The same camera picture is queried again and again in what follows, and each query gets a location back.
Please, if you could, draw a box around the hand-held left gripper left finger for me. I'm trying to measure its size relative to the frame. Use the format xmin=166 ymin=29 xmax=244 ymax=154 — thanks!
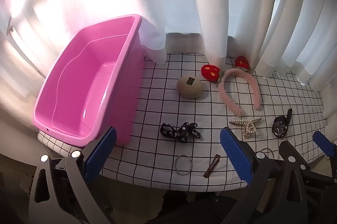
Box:
xmin=28 ymin=127 xmax=117 ymax=224

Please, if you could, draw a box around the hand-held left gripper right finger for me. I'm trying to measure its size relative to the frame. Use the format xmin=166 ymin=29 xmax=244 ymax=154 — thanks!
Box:
xmin=220 ymin=127 xmax=310 ymax=224

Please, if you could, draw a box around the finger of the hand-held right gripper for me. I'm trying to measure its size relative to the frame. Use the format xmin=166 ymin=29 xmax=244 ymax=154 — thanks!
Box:
xmin=313 ymin=131 xmax=337 ymax=161
xmin=300 ymin=161 xmax=337 ymax=188

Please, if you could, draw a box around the brown hair clip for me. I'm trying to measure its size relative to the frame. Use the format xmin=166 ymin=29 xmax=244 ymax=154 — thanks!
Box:
xmin=203 ymin=154 xmax=221 ymax=177

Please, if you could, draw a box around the pearl claw hair clip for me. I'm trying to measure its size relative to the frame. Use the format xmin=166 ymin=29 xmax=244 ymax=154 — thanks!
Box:
xmin=229 ymin=117 xmax=263 ymax=140

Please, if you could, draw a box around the black wristwatch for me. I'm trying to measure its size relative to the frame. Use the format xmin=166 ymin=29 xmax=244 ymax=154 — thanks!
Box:
xmin=272 ymin=108 xmax=293 ymax=138

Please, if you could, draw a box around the silver bangle ring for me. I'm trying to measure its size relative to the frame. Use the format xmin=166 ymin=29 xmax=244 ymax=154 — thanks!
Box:
xmin=175 ymin=154 xmax=193 ymax=175

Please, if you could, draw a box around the pink plastic basin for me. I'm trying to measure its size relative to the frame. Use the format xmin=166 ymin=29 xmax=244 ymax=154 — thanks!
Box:
xmin=32 ymin=14 xmax=146 ymax=148

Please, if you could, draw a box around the black ribbon hair bow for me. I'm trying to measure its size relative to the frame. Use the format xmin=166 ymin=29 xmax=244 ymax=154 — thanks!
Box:
xmin=160 ymin=122 xmax=202 ymax=144

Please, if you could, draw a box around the pink fluffy strawberry headband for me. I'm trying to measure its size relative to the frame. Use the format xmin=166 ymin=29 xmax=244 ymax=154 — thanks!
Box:
xmin=201 ymin=56 xmax=262 ymax=117

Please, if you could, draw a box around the beige oval pouch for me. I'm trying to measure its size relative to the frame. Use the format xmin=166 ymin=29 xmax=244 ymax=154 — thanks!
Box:
xmin=176 ymin=75 xmax=204 ymax=99

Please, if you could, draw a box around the white sheer curtain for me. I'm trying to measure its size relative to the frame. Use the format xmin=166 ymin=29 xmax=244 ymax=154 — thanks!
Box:
xmin=0 ymin=0 xmax=337 ymax=119

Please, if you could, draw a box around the thin silver bracelet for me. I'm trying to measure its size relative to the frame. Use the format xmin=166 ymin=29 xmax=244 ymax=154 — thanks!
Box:
xmin=255 ymin=148 xmax=274 ymax=160

